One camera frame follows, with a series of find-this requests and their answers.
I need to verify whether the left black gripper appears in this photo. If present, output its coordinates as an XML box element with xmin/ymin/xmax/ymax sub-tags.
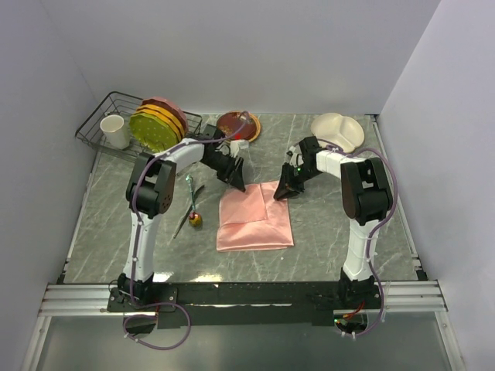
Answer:
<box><xmin>203</xmin><ymin>151</ymin><xmax>246</xmax><ymax>192</ymax></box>

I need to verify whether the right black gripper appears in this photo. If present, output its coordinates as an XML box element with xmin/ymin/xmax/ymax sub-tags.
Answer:
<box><xmin>273</xmin><ymin>163</ymin><xmax>321</xmax><ymax>201</ymax></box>

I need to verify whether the pink satin napkin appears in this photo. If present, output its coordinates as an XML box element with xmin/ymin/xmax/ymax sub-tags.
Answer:
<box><xmin>217</xmin><ymin>181</ymin><xmax>294</xmax><ymax>252</ymax></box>

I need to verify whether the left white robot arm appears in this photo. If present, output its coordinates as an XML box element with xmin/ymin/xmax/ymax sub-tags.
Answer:
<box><xmin>117</xmin><ymin>125</ymin><xmax>246</xmax><ymax>311</ymax></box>

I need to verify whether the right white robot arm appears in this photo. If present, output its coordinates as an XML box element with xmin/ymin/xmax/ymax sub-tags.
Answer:
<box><xmin>274</xmin><ymin>136</ymin><xmax>396</xmax><ymax>308</ymax></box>

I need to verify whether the black utensil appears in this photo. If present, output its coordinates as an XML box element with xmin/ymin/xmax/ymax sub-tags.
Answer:
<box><xmin>172</xmin><ymin>185</ymin><xmax>205</xmax><ymax>239</ymax></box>

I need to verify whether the dark red decorated plate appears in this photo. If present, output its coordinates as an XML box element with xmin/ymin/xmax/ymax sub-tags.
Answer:
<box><xmin>216</xmin><ymin>111</ymin><xmax>261</xmax><ymax>142</ymax></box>

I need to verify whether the iridescent metal spoon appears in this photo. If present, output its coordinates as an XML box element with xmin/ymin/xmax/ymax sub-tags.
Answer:
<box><xmin>186</xmin><ymin>175</ymin><xmax>203</xmax><ymax>229</ymax></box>

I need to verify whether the cream divided plate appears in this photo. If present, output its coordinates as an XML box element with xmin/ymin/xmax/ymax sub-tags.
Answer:
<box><xmin>310</xmin><ymin>113</ymin><xmax>365</xmax><ymax>153</ymax></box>

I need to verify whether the green polka dot plate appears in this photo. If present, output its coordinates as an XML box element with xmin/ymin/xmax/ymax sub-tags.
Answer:
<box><xmin>129</xmin><ymin>113</ymin><xmax>180</xmax><ymax>153</ymax></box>

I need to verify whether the orange plate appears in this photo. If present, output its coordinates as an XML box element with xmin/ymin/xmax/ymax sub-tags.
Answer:
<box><xmin>136</xmin><ymin>104</ymin><xmax>186</xmax><ymax>141</ymax></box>

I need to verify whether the dark pink plate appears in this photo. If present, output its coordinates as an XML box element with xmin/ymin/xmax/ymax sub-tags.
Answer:
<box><xmin>142</xmin><ymin>97</ymin><xmax>189</xmax><ymax>134</ymax></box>

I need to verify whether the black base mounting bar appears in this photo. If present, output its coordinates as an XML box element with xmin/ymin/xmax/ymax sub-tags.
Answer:
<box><xmin>107</xmin><ymin>281</ymin><xmax>382</xmax><ymax>329</ymax></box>

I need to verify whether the white cup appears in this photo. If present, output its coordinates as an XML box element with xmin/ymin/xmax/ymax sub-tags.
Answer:
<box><xmin>100</xmin><ymin>114</ymin><xmax>131</xmax><ymax>150</ymax></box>

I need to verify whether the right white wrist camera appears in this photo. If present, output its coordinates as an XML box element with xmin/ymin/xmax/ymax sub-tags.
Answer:
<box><xmin>286</xmin><ymin>146</ymin><xmax>303</xmax><ymax>168</ymax></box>

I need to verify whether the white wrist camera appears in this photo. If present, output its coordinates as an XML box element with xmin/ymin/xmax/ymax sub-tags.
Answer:
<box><xmin>229</xmin><ymin>134</ymin><xmax>249</xmax><ymax>158</ymax></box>
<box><xmin>286</xmin><ymin>146</ymin><xmax>303</xmax><ymax>168</ymax></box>

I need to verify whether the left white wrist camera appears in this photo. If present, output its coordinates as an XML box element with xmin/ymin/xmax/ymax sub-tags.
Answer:
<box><xmin>229</xmin><ymin>134</ymin><xmax>249</xmax><ymax>158</ymax></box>

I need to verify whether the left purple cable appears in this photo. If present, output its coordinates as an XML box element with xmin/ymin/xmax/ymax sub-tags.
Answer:
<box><xmin>122</xmin><ymin>110</ymin><xmax>252</xmax><ymax>351</ymax></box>

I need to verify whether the purple cable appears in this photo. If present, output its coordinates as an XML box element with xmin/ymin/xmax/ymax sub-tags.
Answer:
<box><xmin>122</xmin><ymin>110</ymin><xmax>252</xmax><ymax>351</ymax></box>
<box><xmin>288</xmin><ymin>142</ymin><xmax>399</xmax><ymax>341</ymax></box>

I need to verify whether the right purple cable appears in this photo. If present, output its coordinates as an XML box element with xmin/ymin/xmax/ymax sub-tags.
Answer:
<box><xmin>288</xmin><ymin>142</ymin><xmax>399</xmax><ymax>341</ymax></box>

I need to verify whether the black wire dish rack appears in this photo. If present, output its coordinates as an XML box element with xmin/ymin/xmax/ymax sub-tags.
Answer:
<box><xmin>75</xmin><ymin>91</ymin><xmax>202</xmax><ymax>162</ymax></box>

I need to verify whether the aluminium frame rail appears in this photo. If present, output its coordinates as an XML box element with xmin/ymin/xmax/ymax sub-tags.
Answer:
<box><xmin>38</xmin><ymin>281</ymin><xmax>448</xmax><ymax>317</ymax></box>

